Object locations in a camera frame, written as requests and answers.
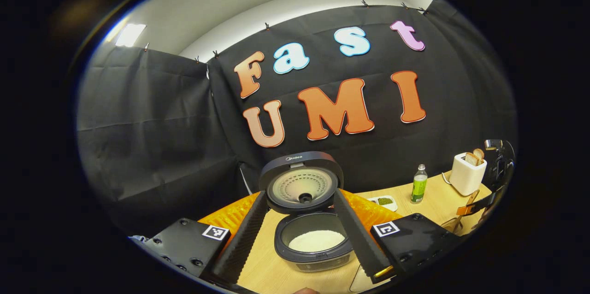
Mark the ceiling light panel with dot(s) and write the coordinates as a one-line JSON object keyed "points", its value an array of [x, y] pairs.
{"points": [[130, 35]]}

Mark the green drink bottle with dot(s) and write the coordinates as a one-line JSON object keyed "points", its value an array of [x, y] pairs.
{"points": [[418, 188]]}

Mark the white rice heap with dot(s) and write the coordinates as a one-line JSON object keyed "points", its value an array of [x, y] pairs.
{"points": [[315, 241]]}

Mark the white toaster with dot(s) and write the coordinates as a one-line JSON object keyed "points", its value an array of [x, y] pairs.
{"points": [[465, 179]]}

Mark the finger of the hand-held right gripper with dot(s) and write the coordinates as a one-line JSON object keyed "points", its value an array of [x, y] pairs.
{"points": [[465, 210]]}

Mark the dark grey rice cooker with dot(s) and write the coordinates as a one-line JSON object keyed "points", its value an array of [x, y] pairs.
{"points": [[299, 161]]}

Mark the white divided dish with beans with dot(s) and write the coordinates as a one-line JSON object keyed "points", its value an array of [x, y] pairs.
{"points": [[385, 202]]}

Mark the wooden spoon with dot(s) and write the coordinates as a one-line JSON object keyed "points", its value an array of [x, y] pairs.
{"points": [[473, 197]]}

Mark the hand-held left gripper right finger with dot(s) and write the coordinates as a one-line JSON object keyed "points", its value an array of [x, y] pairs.
{"points": [[357, 234]]}

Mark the toast slice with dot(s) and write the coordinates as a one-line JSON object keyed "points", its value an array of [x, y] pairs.
{"points": [[471, 159], [480, 155]]}

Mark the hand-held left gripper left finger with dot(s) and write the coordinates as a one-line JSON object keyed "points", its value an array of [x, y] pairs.
{"points": [[242, 238]]}

